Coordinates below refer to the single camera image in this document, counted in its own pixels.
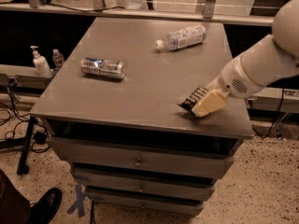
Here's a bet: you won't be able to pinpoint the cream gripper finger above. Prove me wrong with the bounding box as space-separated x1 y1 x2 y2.
192 90 228 118

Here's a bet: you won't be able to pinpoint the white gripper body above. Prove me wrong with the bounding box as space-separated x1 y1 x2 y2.
206 56 263 98

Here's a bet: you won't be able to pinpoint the black rxbar chocolate wrapper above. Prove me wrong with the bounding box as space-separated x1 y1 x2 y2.
179 86 208 112

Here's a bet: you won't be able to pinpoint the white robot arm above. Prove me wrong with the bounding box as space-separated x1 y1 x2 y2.
191 0 299 118

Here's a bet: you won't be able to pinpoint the clear plastic water bottle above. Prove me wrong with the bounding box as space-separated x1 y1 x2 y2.
155 24 206 51

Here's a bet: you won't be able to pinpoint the small clear bottle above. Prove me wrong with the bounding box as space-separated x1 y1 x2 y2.
52 49 65 69

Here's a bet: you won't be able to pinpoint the white pump soap bottle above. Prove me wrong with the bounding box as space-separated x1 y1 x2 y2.
31 46 50 77

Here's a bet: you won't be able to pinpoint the grey drawer cabinet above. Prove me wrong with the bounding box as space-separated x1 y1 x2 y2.
31 18 253 216

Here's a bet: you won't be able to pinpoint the crushed silver drink can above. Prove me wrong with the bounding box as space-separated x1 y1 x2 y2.
80 58 126 80

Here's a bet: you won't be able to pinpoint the blue tape cross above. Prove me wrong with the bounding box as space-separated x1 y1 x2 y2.
66 184 87 217

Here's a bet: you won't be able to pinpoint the black stand leg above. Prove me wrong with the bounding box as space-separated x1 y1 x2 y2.
17 117 37 175

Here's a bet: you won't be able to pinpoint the black leather shoe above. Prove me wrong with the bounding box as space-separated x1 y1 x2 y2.
26 188 63 224

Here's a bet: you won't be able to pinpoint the brown trouser leg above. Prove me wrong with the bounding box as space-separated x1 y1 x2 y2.
0 169 31 224

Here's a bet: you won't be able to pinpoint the black floor cables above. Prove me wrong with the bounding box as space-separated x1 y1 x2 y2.
0 77 50 154

